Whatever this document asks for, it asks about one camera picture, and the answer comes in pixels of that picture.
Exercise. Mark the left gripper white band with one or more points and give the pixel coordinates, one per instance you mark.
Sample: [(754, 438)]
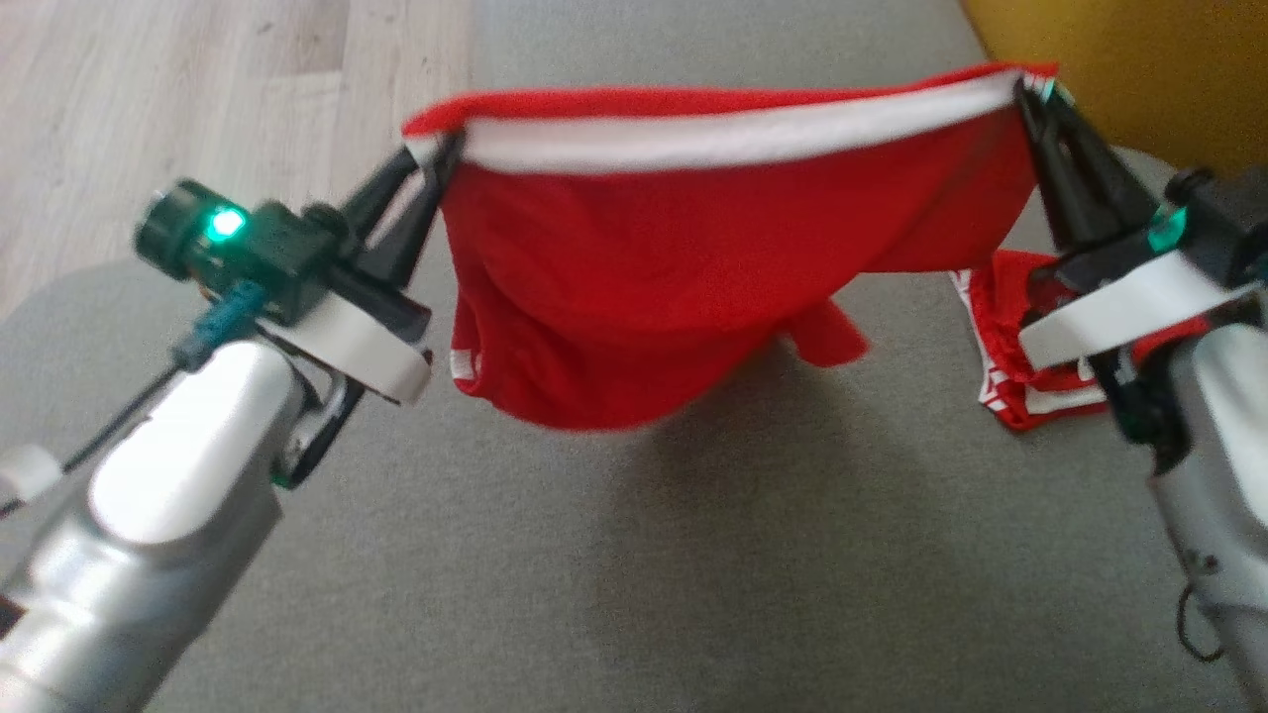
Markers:
[(376, 347)]

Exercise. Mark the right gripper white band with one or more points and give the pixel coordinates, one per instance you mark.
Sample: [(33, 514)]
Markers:
[(1119, 307)]

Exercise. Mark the red white numbered jersey shirt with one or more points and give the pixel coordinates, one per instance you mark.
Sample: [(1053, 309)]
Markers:
[(996, 317)]

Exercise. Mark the red shorts with white stripe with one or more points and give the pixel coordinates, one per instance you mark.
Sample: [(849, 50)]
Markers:
[(693, 277)]

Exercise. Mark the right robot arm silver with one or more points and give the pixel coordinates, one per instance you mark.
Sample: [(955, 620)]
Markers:
[(1218, 446)]

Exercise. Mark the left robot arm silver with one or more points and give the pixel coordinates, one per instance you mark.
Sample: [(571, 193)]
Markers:
[(168, 495)]

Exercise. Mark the wide yellow sofa backrest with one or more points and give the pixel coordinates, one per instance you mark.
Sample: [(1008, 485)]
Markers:
[(1139, 59)]

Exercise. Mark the medium grey sofa seat cushion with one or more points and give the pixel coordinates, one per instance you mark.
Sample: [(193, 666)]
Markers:
[(693, 40)]

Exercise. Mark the large grey sofa seat cushion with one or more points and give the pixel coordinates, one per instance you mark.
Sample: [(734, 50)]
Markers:
[(693, 574)]

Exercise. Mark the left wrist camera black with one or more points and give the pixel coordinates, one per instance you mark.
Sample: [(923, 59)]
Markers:
[(277, 253)]

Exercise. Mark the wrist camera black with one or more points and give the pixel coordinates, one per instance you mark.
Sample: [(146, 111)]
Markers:
[(277, 253), (1218, 223)]

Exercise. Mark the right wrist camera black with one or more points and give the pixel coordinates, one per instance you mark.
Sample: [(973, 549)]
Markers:
[(1218, 223)]

